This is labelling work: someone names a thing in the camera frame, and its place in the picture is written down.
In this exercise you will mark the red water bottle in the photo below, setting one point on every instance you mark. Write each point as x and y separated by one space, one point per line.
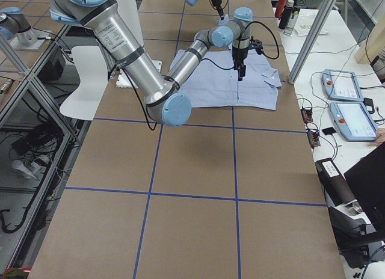
279 8

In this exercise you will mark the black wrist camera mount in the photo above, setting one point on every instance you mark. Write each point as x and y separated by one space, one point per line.
255 44

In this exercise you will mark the lower blue teach pendant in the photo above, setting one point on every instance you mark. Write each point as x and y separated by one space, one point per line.
353 121

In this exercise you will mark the blue teach pendant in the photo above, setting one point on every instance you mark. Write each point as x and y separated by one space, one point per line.
353 121
341 85

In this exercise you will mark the aluminium frame post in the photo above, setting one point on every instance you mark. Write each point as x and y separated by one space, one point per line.
310 40

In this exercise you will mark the white camera stand pillar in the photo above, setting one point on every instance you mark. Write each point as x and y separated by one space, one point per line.
128 11

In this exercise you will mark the white plastic chair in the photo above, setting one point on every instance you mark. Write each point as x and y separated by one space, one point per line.
92 70

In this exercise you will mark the clear black-capped bottle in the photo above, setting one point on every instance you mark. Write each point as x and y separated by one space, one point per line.
292 20

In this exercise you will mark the upper blue teach pendant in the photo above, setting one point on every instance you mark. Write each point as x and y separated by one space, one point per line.
341 85

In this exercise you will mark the light blue striped shirt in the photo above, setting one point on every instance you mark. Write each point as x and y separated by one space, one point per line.
207 75

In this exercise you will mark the black monitor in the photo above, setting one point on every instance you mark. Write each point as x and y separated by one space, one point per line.
366 181

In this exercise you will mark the black water bottle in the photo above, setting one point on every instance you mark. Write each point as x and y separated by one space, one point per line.
284 19

